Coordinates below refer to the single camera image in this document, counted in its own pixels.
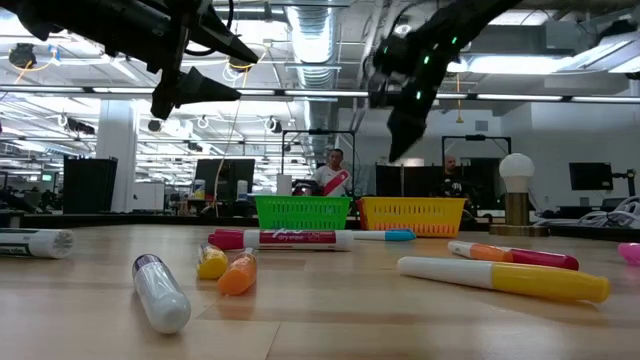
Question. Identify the black computer monitor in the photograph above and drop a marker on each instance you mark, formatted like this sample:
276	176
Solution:
591	176
225	177

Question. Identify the red plastic mesh basket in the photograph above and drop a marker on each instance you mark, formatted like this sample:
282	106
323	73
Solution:
358	215

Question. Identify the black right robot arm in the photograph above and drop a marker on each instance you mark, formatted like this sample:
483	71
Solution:
465	20

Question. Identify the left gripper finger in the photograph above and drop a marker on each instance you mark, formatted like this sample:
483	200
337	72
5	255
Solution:
200	89
220	42

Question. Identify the white paper roll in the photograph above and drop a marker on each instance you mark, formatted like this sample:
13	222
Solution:
284	184

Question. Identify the black standing panel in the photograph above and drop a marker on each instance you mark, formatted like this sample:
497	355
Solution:
90	185

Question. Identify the red Expo marker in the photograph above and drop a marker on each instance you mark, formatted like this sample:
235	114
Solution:
300	239

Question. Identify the person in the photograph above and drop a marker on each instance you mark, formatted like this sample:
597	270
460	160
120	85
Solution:
450	182
332	177

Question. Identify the thin orange white marker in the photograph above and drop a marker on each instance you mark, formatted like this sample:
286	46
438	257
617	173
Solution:
480	251
237	275

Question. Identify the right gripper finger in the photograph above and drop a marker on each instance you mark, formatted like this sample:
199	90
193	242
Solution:
405	132

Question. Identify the thin yellow white marker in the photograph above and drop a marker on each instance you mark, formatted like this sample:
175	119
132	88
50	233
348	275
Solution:
212	264
550	282

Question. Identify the thin red white marker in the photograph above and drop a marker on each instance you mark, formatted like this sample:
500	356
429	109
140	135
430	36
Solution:
545	259

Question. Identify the thin light-blue-capped white marker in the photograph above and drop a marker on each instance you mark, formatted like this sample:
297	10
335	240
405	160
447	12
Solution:
397	235

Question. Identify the yellow plastic mesh basket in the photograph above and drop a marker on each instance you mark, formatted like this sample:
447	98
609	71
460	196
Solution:
412	217

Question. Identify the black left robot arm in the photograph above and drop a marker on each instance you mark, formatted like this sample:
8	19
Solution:
100	25

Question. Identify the silver ventilation duct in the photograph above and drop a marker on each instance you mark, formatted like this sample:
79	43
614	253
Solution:
312	45

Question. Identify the thin pink white marker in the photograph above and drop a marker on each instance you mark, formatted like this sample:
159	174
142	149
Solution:
631	253

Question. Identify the green plastic mesh basket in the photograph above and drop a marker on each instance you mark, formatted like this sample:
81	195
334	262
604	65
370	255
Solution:
300	212

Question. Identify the dark green Expo marker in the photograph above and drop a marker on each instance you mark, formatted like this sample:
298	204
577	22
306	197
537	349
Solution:
35	243

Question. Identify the thin purple white marker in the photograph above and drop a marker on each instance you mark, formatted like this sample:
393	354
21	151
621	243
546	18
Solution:
162	300

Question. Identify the white bulb brass lamp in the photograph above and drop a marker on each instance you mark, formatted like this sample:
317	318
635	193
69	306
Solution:
516	172

